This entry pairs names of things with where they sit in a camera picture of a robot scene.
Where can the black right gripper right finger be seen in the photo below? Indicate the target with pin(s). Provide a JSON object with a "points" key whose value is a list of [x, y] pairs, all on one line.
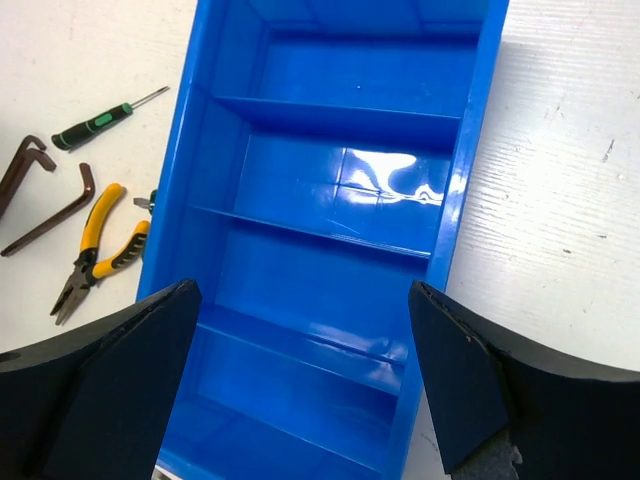
{"points": [[506, 407]]}

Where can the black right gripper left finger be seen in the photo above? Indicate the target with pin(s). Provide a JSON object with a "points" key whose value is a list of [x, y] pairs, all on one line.
{"points": [[94, 401]]}

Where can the yellow black pliers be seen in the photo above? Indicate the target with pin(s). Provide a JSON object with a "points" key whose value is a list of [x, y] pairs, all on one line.
{"points": [[89, 270]]}

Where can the brown hex key large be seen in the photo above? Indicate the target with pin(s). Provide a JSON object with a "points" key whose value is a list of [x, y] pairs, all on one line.
{"points": [[61, 216]]}

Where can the brown hex key medium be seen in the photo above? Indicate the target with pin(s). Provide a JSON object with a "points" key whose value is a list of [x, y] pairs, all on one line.
{"points": [[30, 156]]}

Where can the slim black green screwdriver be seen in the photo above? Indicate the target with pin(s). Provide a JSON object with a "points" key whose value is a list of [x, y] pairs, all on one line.
{"points": [[83, 132]]}

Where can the brown hex key small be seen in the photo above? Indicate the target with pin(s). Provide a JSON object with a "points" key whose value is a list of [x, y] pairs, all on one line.
{"points": [[11, 172]]}

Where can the stubby green flat screwdriver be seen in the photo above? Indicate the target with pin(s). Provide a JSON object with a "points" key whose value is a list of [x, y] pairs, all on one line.
{"points": [[147, 203]]}

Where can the blue plastic divided bin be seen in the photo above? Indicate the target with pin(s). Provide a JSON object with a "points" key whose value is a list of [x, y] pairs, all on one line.
{"points": [[317, 166]]}

